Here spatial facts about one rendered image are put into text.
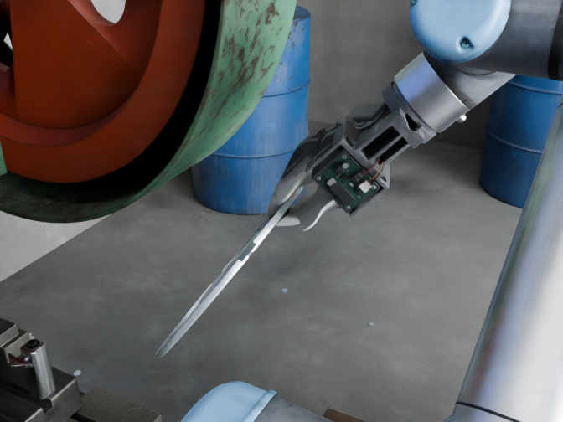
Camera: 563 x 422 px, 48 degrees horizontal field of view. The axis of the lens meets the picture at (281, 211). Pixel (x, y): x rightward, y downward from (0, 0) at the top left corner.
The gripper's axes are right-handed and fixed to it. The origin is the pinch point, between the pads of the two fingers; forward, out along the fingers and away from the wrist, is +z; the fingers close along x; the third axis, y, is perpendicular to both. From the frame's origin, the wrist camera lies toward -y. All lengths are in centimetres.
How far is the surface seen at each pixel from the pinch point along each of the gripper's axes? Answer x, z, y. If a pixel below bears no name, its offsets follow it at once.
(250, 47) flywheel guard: -15.8, -8.6, -8.7
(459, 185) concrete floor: 111, 35, -240
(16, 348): -9, 54, -6
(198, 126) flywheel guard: -13.7, 1.4, -3.7
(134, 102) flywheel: -21.5, 8.7, -10.3
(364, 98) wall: 58, 59, -316
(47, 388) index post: -2.3, 47.3, 1.6
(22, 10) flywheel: -42.3, 15.9, -20.4
